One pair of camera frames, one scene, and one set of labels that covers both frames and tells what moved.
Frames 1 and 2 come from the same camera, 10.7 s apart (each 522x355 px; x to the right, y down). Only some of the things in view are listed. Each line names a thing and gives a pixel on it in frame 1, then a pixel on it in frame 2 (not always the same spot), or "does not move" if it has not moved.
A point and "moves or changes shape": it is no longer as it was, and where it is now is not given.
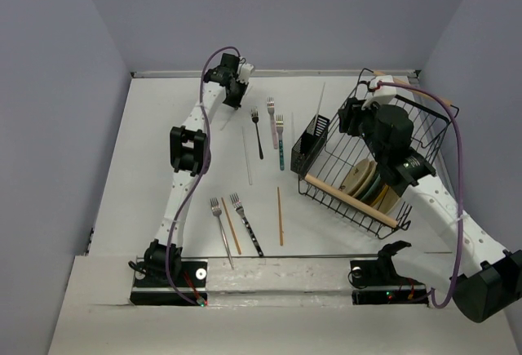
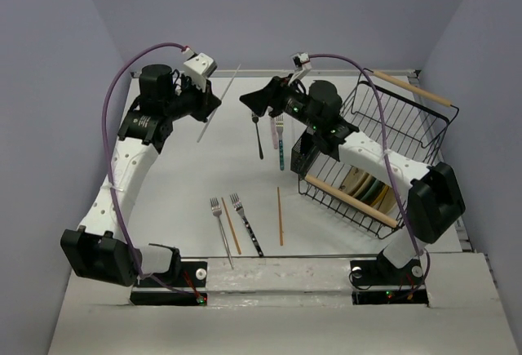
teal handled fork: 280,125 does not move
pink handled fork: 271,105 does not move
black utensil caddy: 308,144 does not move
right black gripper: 353,110 -> 276,90
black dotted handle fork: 238,206 does not move
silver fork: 217,210 does not move
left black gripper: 236,103 -> 207,102
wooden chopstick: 231,227 does not move
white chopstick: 246,157 moves or changes shape
